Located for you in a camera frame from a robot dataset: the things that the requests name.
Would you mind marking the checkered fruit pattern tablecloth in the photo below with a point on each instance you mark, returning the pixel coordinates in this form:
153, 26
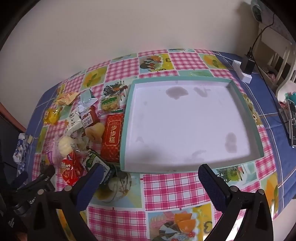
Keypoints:
266, 97

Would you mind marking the yellow snack packet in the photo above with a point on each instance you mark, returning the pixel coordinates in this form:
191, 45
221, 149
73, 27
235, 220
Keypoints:
52, 116

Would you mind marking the clear-wrapped round cake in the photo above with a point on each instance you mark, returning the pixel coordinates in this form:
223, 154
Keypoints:
118, 186

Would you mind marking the clear-wrapped yellow bun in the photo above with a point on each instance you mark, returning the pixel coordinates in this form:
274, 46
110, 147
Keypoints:
94, 131

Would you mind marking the green white snack packet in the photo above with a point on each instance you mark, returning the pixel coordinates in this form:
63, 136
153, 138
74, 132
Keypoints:
98, 163

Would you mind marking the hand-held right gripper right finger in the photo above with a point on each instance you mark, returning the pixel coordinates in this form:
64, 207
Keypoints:
212, 185

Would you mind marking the beige snack packet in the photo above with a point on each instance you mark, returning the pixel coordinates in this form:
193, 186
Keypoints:
66, 97

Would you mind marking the silver black snack packet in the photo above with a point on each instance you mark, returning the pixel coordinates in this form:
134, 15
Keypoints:
86, 99

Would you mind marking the black charger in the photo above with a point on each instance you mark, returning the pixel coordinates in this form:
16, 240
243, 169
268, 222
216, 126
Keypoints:
248, 64

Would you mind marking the blue white crumpled wrapper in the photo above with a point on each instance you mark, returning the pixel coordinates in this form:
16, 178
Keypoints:
19, 150

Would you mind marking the red orange snack packet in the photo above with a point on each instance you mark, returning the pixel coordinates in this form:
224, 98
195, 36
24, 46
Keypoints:
70, 172

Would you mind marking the small white candy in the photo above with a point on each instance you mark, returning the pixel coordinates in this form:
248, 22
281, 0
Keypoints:
30, 139

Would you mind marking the white chair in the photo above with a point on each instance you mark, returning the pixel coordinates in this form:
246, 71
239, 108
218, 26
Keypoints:
282, 62

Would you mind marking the green biscuit packet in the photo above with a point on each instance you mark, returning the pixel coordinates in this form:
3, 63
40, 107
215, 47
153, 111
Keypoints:
109, 104

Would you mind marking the white power strip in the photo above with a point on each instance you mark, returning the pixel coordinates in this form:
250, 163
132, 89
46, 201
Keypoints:
242, 71

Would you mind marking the long red snack packet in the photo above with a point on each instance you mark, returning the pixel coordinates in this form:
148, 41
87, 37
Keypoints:
113, 136

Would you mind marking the teal plastic case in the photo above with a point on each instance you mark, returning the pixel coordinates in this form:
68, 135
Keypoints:
290, 98

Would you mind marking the purple-wrapped pale bun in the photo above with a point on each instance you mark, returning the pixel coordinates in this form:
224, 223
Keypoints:
63, 146

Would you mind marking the pink checkered printed tablecloth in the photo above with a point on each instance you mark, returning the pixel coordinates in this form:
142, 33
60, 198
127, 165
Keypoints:
175, 190

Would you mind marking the white shallow box teal rim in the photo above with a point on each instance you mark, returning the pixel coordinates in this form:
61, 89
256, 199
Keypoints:
185, 125

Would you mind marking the white snack packet orange print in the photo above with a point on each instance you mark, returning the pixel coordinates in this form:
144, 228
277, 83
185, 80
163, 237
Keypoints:
74, 122

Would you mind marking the dark red snack packet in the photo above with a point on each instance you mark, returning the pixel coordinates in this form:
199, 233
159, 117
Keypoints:
91, 117

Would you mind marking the small fan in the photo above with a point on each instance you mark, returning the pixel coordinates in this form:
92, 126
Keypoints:
257, 10

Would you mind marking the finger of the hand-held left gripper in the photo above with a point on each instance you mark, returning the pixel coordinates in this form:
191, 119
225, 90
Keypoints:
47, 172
20, 178

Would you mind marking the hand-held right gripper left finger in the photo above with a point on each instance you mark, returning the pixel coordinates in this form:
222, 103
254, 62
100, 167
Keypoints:
92, 183

